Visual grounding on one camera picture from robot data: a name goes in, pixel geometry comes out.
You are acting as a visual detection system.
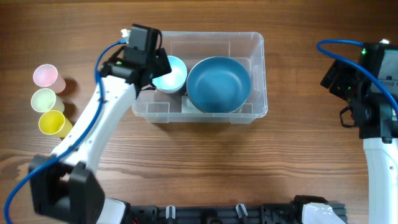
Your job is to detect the light blue bowl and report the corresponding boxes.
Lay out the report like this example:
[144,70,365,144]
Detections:
[152,55,188,93]

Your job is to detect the pink cup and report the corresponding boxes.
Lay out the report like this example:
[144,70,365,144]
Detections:
[33,64,66,93]

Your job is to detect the pale green cup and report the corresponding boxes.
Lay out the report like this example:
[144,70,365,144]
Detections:
[30,88,65,113]

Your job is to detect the yellow cup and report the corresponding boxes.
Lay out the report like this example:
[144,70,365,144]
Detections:
[39,110,73,138]

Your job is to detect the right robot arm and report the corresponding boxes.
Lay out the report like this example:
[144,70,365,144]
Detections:
[321,60,397,223]

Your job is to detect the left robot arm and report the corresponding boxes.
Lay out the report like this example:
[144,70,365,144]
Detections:
[26,45,171,223]

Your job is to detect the white label in container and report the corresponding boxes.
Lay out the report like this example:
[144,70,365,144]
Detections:
[181,96,202,113]

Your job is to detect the clear plastic storage container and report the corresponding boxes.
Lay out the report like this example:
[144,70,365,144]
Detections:
[131,31,268,124]

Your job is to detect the right blue cable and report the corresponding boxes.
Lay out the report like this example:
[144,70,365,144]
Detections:
[316,39,398,116]

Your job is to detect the blue cable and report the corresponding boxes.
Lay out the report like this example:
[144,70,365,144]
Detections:
[2,39,129,224]
[316,39,398,116]

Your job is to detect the left blue cable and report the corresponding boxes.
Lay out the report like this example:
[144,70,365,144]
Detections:
[2,39,129,224]

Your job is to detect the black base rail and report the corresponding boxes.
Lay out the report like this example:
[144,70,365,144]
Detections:
[125,203,303,224]

